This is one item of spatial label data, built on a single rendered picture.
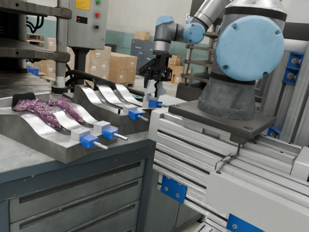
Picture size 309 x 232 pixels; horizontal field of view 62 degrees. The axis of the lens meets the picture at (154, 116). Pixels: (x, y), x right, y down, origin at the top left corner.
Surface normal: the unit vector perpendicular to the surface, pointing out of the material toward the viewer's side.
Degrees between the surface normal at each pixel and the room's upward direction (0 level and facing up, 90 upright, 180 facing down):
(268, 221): 90
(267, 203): 90
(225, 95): 72
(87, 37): 90
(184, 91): 90
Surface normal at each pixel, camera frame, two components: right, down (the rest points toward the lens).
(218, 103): -0.45, -0.12
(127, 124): 0.69, 0.30
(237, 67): -0.22, 0.36
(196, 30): 0.07, 0.29
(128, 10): -0.56, 0.15
